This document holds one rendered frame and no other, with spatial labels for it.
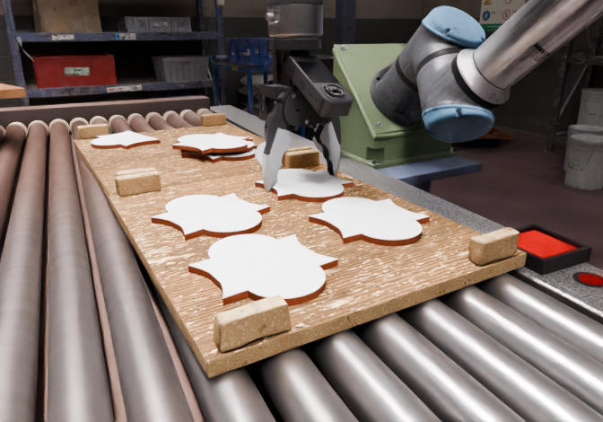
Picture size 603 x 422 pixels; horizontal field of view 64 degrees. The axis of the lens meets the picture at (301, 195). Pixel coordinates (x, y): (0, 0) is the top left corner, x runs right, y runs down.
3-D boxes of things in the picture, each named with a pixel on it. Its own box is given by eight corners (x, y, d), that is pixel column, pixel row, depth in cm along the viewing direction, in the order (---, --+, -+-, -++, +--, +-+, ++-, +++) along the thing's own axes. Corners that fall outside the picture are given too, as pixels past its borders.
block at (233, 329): (283, 320, 39) (282, 291, 38) (293, 331, 38) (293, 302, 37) (212, 342, 36) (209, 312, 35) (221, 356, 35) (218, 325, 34)
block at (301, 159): (315, 163, 84) (315, 147, 83) (320, 165, 82) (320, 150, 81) (284, 168, 81) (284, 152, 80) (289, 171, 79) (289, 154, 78)
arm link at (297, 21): (334, 4, 64) (278, 3, 60) (333, 40, 65) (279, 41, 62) (305, 7, 70) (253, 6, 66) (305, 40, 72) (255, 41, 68)
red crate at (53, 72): (110, 81, 482) (107, 52, 473) (117, 85, 445) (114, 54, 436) (36, 84, 452) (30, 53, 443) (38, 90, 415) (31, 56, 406)
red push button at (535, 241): (532, 239, 59) (534, 229, 58) (578, 259, 54) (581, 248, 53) (496, 249, 56) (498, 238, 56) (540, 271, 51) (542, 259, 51)
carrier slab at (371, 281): (319, 171, 85) (319, 162, 84) (525, 266, 51) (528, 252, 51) (109, 206, 68) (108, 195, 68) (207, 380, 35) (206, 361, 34)
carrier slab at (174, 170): (228, 129, 119) (228, 122, 118) (318, 169, 86) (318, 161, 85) (74, 146, 102) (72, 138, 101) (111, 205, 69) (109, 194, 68)
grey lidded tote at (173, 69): (197, 77, 519) (196, 54, 511) (212, 80, 491) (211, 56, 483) (151, 80, 492) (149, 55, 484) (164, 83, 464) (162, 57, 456)
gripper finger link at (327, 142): (331, 162, 79) (310, 114, 75) (352, 171, 74) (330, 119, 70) (317, 173, 78) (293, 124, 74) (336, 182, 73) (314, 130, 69)
